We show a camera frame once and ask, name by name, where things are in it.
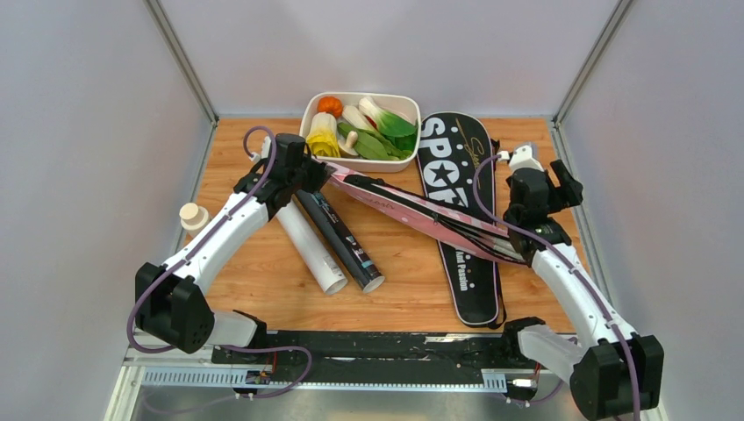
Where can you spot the black shuttlecock tube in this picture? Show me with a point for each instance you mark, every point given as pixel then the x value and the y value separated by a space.
pixel 347 247

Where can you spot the pink racket bag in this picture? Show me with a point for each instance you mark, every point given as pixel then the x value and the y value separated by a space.
pixel 438 220

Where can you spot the white shuttlecock tube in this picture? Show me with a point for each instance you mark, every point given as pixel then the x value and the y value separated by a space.
pixel 316 257

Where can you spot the black racket bag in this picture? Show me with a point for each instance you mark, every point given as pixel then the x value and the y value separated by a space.
pixel 452 145

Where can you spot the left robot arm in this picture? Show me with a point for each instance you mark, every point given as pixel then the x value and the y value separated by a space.
pixel 170 298

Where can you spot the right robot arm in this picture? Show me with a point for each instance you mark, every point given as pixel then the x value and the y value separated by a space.
pixel 611 370

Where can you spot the toy green leaf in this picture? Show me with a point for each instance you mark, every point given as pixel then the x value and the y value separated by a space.
pixel 373 147

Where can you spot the toy mushroom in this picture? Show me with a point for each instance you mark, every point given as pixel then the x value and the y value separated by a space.
pixel 347 144

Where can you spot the white vegetable tray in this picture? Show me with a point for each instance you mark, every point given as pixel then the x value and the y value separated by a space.
pixel 402 105

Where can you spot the toy bok choy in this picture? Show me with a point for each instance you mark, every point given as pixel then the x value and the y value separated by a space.
pixel 368 114

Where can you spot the toy napa cabbage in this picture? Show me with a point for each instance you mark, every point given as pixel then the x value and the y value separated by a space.
pixel 322 138

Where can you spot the toy pumpkin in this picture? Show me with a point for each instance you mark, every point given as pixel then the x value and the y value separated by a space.
pixel 331 105

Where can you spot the small white bottle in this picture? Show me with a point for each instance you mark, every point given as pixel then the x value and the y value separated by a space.
pixel 193 218

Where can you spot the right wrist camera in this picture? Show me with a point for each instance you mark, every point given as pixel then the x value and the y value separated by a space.
pixel 521 157

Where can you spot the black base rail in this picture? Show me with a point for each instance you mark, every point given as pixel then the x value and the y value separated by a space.
pixel 355 361

